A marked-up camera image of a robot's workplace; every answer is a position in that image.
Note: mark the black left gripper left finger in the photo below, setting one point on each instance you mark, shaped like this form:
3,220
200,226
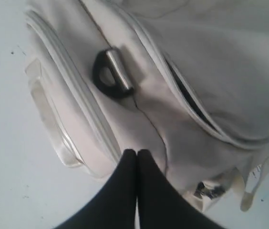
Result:
114,206

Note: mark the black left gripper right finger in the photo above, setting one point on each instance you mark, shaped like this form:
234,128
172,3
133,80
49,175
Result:
160,206

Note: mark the beige duffel bag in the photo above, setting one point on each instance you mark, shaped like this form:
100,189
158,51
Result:
186,79

